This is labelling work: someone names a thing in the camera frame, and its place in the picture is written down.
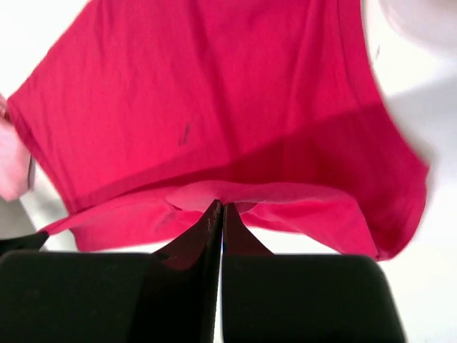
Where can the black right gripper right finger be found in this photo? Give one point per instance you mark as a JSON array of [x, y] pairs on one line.
[[269, 297]]

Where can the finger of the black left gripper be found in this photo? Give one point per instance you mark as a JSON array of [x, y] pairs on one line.
[[33, 242]]

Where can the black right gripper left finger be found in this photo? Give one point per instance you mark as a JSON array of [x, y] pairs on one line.
[[166, 296]]

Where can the pink t shirt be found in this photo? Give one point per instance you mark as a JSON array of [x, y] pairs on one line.
[[15, 159]]

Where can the magenta t shirt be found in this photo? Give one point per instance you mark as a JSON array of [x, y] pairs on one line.
[[143, 113]]

